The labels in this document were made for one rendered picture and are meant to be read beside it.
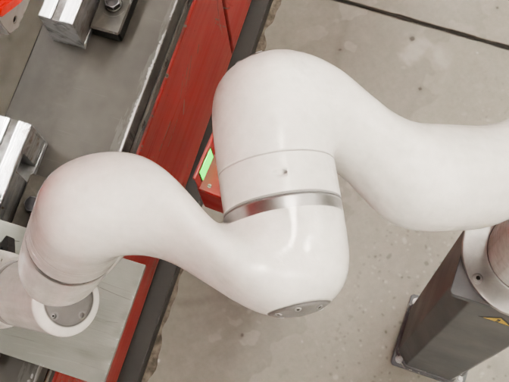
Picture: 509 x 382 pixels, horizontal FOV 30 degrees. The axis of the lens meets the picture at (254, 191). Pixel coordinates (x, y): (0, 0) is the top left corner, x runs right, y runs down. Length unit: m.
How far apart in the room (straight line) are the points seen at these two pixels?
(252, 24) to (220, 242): 1.82
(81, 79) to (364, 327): 1.06
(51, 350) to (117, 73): 0.49
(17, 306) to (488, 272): 0.64
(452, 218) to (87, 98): 0.87
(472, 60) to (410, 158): 1.75
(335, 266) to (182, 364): 1.62
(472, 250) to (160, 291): 1.13
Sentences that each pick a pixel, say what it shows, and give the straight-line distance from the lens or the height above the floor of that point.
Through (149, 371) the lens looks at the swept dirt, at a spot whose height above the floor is 0.00.
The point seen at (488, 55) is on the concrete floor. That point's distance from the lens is 2.58.
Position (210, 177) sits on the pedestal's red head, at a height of 0.78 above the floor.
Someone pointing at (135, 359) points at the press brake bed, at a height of 0.05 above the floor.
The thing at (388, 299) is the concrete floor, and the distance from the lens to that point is 2.36.
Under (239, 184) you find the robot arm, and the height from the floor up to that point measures 1.59.
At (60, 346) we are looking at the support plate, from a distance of 1.37.
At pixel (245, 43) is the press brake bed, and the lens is 2.51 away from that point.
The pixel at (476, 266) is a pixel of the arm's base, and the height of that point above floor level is 1.01.
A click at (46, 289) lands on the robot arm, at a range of 0.95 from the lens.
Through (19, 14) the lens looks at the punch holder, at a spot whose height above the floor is 1.19.
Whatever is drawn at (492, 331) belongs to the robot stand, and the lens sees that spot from 1.58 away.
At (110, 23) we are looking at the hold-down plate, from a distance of 1.61.
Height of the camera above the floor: 2.32
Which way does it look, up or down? 74 degrees down
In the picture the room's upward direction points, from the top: 11 degrees counter-clockwise
